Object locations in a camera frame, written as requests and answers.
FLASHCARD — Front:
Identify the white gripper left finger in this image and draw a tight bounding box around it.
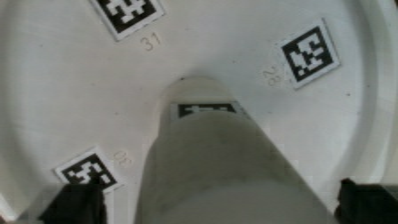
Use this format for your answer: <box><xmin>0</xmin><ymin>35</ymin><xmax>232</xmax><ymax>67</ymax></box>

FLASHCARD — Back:
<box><xmin>40</xmin><ymin>184</ymin><xmax>109</xmax><ymax>224</ymax></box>

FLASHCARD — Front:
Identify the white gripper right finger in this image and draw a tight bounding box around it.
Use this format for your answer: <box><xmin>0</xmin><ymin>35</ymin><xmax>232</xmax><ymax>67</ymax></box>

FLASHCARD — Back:
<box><xmin>335</xmin><ymin>178</ymin><xmax>398</xmax><ymax>224</ymax></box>

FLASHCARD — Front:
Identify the white cylindrical table leg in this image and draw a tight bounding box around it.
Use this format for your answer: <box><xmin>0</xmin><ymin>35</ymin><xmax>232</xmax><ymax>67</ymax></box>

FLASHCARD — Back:
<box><xmin>134</xmin><ymin>77</ymin><xmax>338</xmax><ymax>224</ymax></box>

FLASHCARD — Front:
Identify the white round table top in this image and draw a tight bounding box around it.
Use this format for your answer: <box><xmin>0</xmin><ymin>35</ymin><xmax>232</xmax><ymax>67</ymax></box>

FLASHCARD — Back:
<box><xmin>0</xmin><ymin>0</ymin><xmax>398</xmax><ymax>224</ymax></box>

